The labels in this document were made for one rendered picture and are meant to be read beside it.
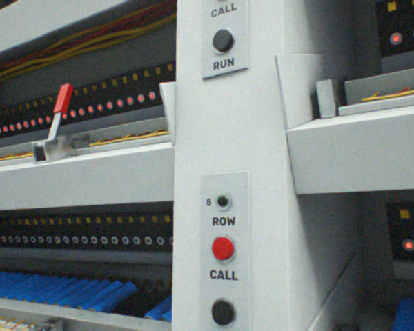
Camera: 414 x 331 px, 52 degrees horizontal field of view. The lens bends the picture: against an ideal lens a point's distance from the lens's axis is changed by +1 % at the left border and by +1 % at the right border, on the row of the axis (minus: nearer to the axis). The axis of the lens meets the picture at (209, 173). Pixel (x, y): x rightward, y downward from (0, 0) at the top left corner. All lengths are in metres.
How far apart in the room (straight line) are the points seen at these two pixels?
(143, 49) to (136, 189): 0.35
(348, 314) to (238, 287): 0.13
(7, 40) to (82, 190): 0.24
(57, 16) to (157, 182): 0.24
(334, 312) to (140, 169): 0.19
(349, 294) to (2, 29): 0.49
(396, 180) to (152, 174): 0.19
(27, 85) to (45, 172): 0.46
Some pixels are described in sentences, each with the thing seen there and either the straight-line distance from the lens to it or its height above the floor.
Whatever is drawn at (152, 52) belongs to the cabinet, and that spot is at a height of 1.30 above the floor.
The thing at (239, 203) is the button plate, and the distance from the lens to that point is 0.29.
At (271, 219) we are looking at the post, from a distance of 0.29.
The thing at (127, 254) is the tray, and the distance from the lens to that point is 0.59.
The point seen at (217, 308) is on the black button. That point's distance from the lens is 0.30.
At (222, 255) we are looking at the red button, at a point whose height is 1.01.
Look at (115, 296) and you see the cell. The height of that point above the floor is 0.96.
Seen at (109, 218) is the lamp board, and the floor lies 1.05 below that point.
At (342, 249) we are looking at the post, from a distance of 0.40.
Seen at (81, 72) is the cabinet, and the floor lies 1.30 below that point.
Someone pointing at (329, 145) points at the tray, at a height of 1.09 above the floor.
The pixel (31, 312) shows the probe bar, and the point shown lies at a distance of 0.54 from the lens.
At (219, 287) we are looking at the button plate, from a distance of 0.30.
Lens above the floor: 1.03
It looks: 8 degrees up
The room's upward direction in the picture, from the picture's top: straight up
